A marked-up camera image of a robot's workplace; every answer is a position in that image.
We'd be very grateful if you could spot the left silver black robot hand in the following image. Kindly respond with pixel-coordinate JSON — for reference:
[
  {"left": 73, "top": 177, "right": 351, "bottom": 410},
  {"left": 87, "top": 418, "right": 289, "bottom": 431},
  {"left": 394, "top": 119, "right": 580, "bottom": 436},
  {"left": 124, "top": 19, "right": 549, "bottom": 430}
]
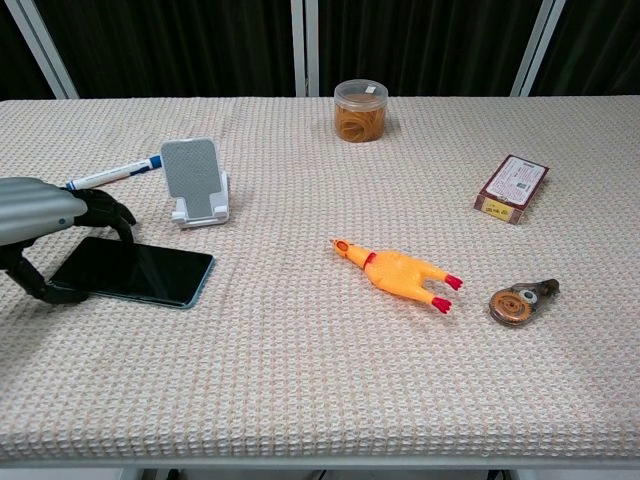
[{"left": 0, "top": 177, "right": 137, "bottom": 306}]

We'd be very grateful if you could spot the black smartphone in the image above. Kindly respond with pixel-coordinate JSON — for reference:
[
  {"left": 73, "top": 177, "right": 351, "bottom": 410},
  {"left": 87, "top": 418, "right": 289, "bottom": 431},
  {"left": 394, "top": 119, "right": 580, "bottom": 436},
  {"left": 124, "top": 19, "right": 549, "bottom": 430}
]
[{"left": 49, "top": 235, "right": 215, "bottom": 310}]

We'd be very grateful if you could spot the white grey phone stand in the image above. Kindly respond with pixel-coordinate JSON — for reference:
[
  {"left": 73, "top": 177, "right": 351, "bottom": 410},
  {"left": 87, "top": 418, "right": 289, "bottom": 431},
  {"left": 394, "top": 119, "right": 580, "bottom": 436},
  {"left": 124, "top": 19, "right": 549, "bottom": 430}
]
[{"left": 159, "top": 137, "right": 231, "bottom": 230}]

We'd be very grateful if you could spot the white blue marker pen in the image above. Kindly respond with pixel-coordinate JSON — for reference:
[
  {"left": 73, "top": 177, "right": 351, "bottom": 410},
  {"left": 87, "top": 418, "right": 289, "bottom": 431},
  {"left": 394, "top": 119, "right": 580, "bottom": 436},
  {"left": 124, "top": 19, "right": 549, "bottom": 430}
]
[{"left": 65, "top": 154, "right": 163, "bottom": 192}]

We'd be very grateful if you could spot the black pleated curtain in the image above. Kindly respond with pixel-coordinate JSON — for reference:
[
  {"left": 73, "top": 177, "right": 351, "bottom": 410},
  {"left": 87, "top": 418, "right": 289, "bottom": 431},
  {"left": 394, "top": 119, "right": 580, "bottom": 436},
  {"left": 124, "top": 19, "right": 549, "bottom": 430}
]
[{"left": 0, "top": 0, "right": 640, "bottom": 101}]

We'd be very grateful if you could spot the beige waffle tablecloth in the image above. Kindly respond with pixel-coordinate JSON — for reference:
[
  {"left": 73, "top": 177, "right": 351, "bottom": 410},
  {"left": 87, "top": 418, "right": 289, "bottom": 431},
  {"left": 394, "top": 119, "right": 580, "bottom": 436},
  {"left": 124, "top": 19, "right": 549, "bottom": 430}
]
[{"left": 0, "top": 95, "right": 640, "bottom": 461}]

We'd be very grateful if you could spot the clear jar of rubber bands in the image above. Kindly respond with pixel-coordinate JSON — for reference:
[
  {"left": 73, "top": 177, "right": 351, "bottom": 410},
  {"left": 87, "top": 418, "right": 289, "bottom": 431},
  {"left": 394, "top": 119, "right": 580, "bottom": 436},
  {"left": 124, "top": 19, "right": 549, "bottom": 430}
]
[{"left": 333, "top": 78, "right": 390, "bottom": 146}]

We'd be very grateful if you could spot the yellow rubber chicken toy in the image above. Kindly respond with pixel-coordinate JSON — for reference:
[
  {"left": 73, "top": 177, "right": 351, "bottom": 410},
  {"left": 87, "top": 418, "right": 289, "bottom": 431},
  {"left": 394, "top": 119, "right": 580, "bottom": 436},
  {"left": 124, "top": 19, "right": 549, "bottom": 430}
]
[{"left": 329, "top": 238, "right": 465, "bottom": 315}]

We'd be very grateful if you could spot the brown correction tape dispenser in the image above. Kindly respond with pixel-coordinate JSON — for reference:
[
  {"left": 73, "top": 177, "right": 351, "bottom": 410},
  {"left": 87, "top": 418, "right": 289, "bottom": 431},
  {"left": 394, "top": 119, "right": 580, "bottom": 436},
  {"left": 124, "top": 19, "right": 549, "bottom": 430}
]
[{"left": 487, "top": 277, "right": 560, "bottom": 330}]

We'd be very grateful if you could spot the white frame post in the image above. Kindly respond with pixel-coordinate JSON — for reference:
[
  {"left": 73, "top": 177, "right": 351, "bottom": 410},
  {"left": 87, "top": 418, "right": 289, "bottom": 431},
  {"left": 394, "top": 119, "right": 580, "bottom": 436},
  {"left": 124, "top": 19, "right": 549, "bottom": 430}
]
[
  {"left": 509, "top": 0, "right": 569, "bottom": 98},
  {"left": 291, "top": 0, "right": 321, "bottom": 98},
  {"left": 0, "top": 0, "right": 80, "bottom": 100}
]

